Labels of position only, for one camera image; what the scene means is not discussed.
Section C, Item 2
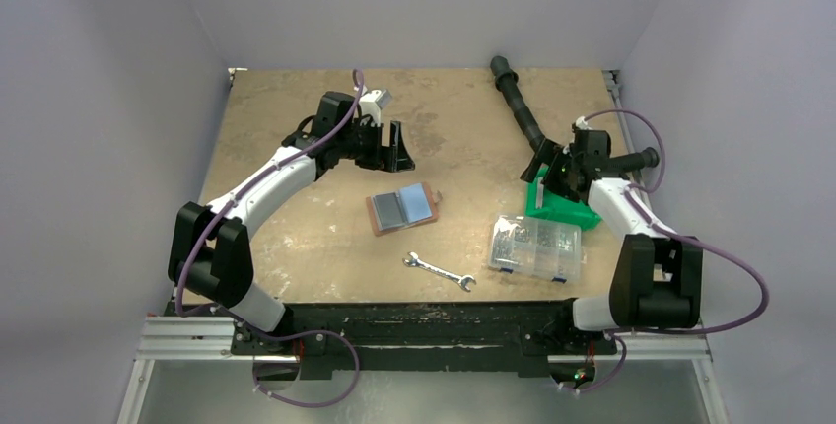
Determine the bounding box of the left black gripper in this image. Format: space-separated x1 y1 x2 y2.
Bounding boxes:
337 118 413 173

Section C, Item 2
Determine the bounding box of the brown leather card holder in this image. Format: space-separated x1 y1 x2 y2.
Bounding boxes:
366 182 443 237

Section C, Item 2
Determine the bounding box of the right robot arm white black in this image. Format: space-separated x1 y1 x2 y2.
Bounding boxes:
521 128 703 352

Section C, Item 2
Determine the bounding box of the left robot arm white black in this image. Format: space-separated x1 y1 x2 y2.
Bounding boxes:
168 88 415 354

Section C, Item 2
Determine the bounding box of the white card in bin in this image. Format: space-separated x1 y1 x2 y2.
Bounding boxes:
534 177 544 209

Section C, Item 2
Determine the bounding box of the left black credit card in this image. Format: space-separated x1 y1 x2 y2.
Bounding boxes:
371 192 406 232

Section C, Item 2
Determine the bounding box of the green plastic bin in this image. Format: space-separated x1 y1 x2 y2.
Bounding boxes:
524 167 601 231

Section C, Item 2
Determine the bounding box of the clear plastic screw box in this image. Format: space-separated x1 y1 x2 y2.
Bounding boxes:
487 214 584 284

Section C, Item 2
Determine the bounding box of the silver open-end wrench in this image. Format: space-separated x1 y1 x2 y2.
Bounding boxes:
402 251 477 293

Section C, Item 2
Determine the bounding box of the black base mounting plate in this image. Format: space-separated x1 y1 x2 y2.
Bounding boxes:
232 300 620 380

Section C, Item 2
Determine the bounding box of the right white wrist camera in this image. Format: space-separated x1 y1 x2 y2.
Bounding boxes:
572 116 591 132

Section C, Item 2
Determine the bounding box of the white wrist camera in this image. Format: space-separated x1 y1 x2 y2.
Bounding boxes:
358 89 392 126
572 116 591 132

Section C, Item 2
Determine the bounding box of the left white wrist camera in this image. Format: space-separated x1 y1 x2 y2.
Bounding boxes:
358 89 392 126

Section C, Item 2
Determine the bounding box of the black corrugated hose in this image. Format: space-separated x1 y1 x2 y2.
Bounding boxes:
489 54 661 177

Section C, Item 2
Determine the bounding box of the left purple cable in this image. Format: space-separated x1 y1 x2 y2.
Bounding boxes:
174 68 367 409

